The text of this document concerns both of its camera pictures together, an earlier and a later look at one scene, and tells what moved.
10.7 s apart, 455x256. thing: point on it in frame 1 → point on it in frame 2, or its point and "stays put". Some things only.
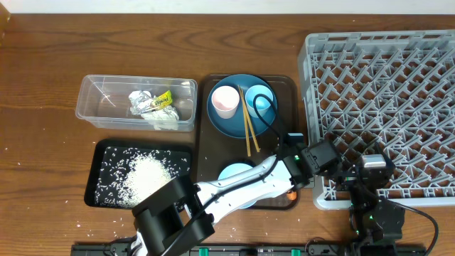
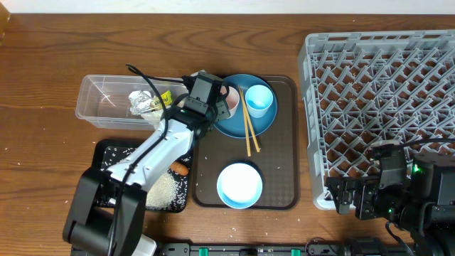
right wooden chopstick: (250, 121) stays put
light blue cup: (261, 102) stays put
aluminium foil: (141, 100) stays put
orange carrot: (292, 195) → (179, 168)
